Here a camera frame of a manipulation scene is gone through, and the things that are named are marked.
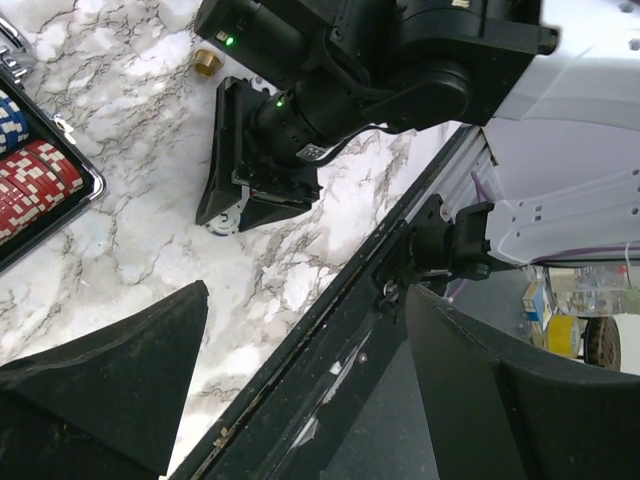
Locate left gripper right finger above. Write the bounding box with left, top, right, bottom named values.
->
left=405, top=285, right=639, bottom=479

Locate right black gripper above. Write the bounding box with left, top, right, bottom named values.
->
left=194, top=1, right=558, bottom=231

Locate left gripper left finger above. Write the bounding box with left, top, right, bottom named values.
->
left=1, top=280, right=208, bottom=479

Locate white poker chip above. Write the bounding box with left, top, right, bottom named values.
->
left=205, top=210, right=241, bottom=237

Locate black poker chip case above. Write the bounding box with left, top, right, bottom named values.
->
left=1, top=16, right=106, bottom=271

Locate white plastic valve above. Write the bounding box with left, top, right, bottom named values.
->
left=193, top=48, right=224, bottom=78

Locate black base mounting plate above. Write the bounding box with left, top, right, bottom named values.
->
left=167, top=124, right=496, bottom=480

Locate aluminium rail frame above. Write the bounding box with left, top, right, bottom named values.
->
left=404, top=127, right=504, bottom=223

